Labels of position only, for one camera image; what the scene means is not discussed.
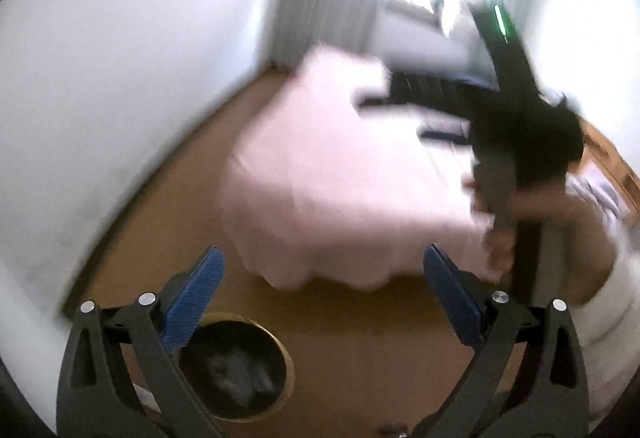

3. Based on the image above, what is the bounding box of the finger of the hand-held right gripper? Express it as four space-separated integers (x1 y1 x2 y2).
352 68 481 116
419 125 476 146

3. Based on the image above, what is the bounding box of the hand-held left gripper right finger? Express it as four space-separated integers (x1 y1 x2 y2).
422 243 591 438

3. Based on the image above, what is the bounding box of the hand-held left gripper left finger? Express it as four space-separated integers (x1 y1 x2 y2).
56 245 226 438

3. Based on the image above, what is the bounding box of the black bin with gold rim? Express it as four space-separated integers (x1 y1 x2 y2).
177 313 296 421

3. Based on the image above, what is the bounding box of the person's right hand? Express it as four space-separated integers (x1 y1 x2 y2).
462 171 521 281

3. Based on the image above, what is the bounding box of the grey furniture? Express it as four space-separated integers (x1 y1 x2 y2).
375 0 496 79

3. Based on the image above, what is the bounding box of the crumpled paper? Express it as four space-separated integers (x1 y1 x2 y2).
205 350 278 406

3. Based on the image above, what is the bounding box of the bed with pink sheet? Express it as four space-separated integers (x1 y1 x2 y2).
220 46 501 291

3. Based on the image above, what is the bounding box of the wooden furniture frame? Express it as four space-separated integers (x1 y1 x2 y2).
580 118 640 214

